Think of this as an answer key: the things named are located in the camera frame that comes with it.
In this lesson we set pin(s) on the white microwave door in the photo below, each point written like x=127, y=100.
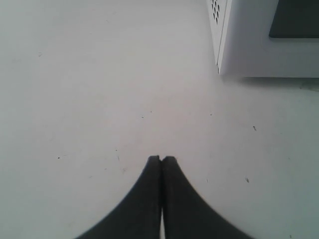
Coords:
x=270, y=38

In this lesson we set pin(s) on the white microwave oven body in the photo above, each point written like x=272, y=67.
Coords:
x=216, y=13

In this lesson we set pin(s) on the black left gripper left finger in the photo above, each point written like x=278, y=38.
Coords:
x=138, y=215

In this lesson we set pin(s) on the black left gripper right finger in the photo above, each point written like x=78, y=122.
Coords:
x=185, y=214

